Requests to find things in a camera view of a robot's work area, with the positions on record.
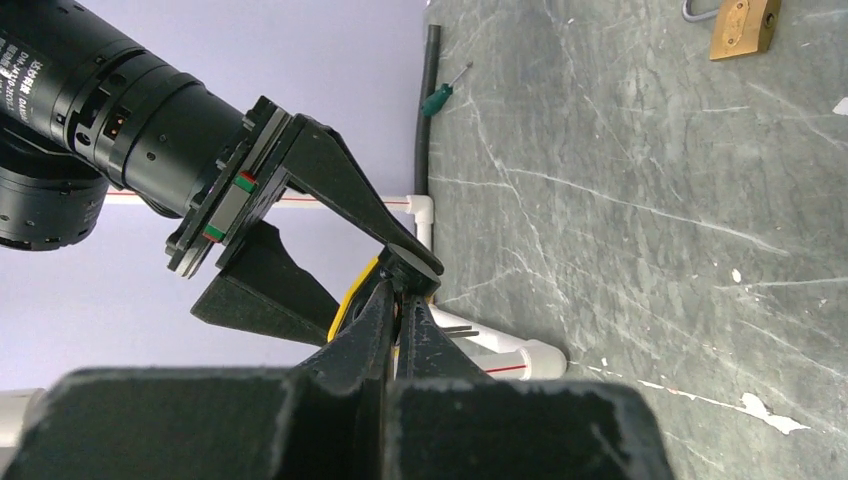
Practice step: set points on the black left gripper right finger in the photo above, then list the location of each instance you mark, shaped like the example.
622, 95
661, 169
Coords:
435, 410

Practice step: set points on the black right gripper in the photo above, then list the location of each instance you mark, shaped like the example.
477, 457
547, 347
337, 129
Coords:
259, 288

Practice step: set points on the white PVC pipe frame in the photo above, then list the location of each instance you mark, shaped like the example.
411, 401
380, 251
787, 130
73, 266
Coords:
508, 357

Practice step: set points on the brass padlock open shackle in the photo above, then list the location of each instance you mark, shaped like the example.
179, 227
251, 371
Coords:
742, 27

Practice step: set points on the yellow black padlock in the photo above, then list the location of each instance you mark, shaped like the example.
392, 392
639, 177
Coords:
407, 274

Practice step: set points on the green handled screwdriver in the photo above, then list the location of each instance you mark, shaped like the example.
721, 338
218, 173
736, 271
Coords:
435, 101

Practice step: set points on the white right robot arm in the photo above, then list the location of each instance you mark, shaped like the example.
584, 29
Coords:
85, 108

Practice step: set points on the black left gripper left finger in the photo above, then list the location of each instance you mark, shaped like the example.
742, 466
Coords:
340, 416

